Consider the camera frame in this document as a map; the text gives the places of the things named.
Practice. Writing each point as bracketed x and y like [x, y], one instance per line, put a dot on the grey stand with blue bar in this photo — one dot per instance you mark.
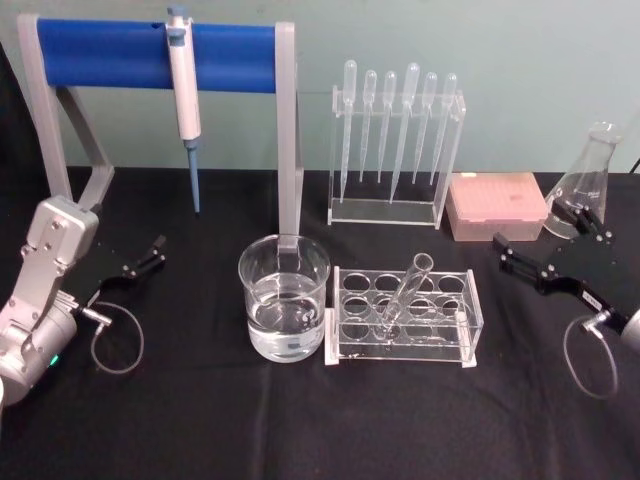
[100, 55]

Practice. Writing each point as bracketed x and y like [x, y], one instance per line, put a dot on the glass beaker with water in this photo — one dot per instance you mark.
[285, 320]

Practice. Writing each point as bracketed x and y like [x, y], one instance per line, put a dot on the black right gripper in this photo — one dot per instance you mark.
[592, 265]

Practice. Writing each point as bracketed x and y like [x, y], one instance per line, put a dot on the glass test tube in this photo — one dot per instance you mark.
[407, 290]

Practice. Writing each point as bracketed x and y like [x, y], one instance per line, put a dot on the black table cloth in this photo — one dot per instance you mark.
[210, 420]

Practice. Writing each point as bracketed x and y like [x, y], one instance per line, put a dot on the clear acrylic pipette rack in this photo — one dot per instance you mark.
[385, 212]

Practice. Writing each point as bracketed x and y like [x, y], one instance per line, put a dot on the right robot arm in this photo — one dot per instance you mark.
[632, 330]

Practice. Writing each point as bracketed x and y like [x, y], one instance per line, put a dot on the white and blue micropipette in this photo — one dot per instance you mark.
[184, 100]

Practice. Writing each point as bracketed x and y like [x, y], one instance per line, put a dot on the pink pipette tip box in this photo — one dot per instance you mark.
[495, 205]

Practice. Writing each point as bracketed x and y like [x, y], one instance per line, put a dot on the clear plastic transfer pipette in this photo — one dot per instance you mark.
[411, 77]
[389, 82]
[429, 85]
[450, 85]
[349, 75]
[369, 82]

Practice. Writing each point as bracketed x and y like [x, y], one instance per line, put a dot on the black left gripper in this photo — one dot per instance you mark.
[102, 267]

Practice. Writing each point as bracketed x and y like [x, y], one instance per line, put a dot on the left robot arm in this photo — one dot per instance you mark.
[40, 280]

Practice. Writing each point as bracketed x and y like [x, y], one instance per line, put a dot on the clear acrylic test tube rack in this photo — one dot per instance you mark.
[450, 345]

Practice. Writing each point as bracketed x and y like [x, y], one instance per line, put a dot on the glass conical flask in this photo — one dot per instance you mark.
[592, 170]

